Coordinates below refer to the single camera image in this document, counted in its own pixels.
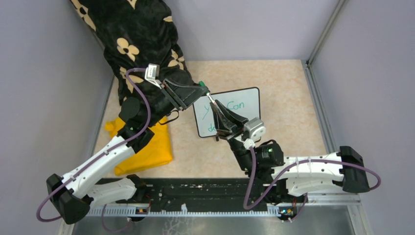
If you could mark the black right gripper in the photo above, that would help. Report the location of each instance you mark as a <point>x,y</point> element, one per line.
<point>222,123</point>

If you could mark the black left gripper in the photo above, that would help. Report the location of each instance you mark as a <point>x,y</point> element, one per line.
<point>182,96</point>

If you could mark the white whiteboard black frame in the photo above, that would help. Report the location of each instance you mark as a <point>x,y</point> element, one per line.
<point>244,102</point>

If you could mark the white marker pen body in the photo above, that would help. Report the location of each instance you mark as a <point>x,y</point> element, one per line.
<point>213,105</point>

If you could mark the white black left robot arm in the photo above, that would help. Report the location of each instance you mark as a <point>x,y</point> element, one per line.
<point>75,193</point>

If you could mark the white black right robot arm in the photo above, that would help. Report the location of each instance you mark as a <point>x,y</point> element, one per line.
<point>267,164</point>

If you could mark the yellow folded cloth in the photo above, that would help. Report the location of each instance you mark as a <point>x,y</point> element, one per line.
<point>156,153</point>

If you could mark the black floral blanket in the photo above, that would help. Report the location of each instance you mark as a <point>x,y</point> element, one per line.
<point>136,33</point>

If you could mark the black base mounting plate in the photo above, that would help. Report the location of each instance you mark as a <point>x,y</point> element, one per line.
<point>209,194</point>

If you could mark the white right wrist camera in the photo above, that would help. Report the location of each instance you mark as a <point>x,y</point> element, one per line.
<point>254,129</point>

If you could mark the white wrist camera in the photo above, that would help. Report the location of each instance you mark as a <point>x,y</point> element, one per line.
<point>151,75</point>
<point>254,129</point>

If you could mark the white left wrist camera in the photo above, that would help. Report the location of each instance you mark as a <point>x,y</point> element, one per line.
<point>151,75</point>

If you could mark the white slotted cable duct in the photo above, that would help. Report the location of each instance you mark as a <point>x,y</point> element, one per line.
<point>135,210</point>

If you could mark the aluminium frame rail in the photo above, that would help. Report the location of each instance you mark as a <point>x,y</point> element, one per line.
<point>323,214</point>

